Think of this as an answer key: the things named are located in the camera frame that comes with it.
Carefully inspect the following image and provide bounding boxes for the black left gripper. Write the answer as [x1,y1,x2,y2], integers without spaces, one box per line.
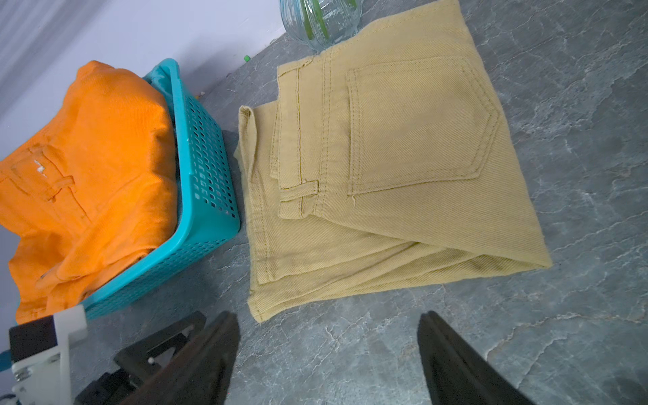
[74,312,207,405]

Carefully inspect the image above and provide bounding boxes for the orange pants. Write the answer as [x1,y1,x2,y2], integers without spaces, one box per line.
[1,61,177,324]

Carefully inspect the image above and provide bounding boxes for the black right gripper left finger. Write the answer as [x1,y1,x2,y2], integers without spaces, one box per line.
[123,312,241,405]

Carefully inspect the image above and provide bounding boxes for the khaki pants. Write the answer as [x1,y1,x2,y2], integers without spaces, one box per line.
[236,1,552,322]

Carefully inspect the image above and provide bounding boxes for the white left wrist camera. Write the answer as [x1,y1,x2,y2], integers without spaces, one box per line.
[8,305,88,405]

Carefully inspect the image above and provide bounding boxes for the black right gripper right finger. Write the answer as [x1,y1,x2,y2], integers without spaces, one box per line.
[417,312,533,405]

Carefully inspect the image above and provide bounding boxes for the glass flower vase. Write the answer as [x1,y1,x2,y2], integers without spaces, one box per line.
[279,0,363,52]

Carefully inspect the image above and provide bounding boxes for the teal plastic basket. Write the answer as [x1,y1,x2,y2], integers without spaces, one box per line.
[82,58,241,320]

